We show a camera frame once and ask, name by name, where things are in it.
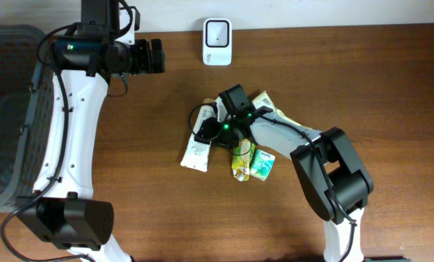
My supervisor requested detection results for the green tea pouch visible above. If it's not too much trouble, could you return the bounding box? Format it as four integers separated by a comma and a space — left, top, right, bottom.
231, 139, 256, 182

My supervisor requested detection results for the pale yellow snack bag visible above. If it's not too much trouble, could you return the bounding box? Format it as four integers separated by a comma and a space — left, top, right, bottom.
251, 91, 320, 132

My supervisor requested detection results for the white tube gold cap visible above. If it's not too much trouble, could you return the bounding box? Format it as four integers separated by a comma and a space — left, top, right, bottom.
181, 98, 216, 172

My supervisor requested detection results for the teal tissue pack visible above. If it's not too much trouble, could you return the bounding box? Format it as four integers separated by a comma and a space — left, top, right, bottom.
250, 149, 275, 181

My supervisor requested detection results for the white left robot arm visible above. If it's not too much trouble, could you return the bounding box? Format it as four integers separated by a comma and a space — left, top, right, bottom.
16, 1, 165, 261

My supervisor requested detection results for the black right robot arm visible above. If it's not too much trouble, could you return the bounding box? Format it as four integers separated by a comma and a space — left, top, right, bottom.
189, 104, 374, 261

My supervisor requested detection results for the white barcode scanner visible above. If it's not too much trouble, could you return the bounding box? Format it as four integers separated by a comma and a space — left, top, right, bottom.
202, 17, 232, 66

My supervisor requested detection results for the grey plastic basket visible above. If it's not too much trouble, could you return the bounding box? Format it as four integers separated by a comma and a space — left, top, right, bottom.
0, 25, 54, 213

